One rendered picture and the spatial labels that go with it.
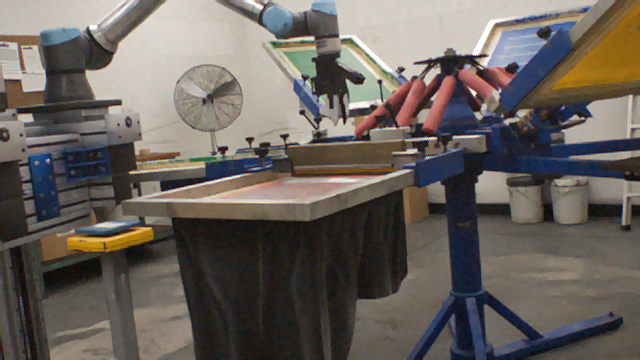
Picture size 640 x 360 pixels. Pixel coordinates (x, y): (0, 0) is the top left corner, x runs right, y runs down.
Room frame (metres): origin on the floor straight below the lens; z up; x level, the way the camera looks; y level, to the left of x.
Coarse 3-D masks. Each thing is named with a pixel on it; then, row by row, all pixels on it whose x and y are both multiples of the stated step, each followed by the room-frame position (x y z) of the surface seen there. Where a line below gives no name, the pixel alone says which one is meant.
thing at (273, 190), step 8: (328, 176) 2.05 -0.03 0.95; (336, 176) 2.03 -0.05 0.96; (344, 176) 2.00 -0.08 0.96; (272, 184) 1.98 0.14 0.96; (280, 184) 1.95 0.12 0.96; (288, 184) 1.93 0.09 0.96; (296, 184) 1.92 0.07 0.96; (304, 184) 1.90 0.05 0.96; (312, 184) 1.88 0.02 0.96; (320, 184) 1.86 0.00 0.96; (240, 192) 1.86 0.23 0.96; (248, 192) 1.84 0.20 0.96; (256, 192) 1.83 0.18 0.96; (264, 192) 1.81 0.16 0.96; (272, 192) 1.79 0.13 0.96; (280, 192) 1.78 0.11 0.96; (288, 192) 1.76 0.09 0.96
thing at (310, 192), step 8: (352, 176) 1.98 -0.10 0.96; (360, 176) 1.96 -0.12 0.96; (368, 176) 1.95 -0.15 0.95; (376, 176) 1.93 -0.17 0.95; (328, 184) 1.85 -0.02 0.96; (336, 184) 1.83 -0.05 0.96; (344, 184) 1.81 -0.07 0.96; (352, 184) 1.80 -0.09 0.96; (296, 192) 1.74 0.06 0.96; (304, 192) 1.73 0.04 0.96; (312, 192) 1.71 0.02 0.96; (320, 192) 1.70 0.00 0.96; (328, 192) 1.69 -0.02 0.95
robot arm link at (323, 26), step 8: (328, 0) 1.96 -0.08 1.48; (312, 8) 1.96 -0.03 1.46; (320, 8) 1.95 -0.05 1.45; (328, 8) 1.95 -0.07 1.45; (312, 16) 1.95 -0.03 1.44; (320, 16) 1.95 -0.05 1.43; (328, 16) 1.95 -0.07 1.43; (336, 16) 1.97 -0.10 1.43; (312, 24) 1.95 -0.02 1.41; (320, 24) 1.95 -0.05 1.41; (328, 24) 1.94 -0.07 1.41; (336, 24) 1.96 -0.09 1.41; (312, 32) 1.97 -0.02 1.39; (320, 32) 1.95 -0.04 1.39; (328, 32) 1.94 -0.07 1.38; (336, 32) 1.96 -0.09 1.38
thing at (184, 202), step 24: (168, 192) 1.74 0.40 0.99; (192, 192) 1.80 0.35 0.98; (216, 192) 1.88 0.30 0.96; (336, 192) 1.42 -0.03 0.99; (360, 192) 1.48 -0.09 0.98; (384, 192) 1.57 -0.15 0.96; (144, 216) 1.60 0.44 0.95; (168, 216) 1.55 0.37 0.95; (192, 216) 1.50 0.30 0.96; (216, 216) 1.46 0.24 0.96; (240, 216) 1.42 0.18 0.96; (264, 216) 1.38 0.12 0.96; (288, 216) 1.34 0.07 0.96; (312, 216) 1.32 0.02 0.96
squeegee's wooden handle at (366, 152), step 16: (304, 144) 2.06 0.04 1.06; (320, 144) 2.00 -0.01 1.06; (336, 144) 1.97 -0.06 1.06; (352, 144) 1.93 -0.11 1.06; (368, 144) 1.90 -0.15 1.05; (384, 144) 1.87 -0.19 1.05; (400, 144) 1.84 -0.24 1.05; (304, 160) 2.04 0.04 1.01; (320, 160) 2.00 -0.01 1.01; (336, 160) 1.97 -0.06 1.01; (352, 160) 1.94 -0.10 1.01; (368, 160) 1.90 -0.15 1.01; (384, 160) 1.87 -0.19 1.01
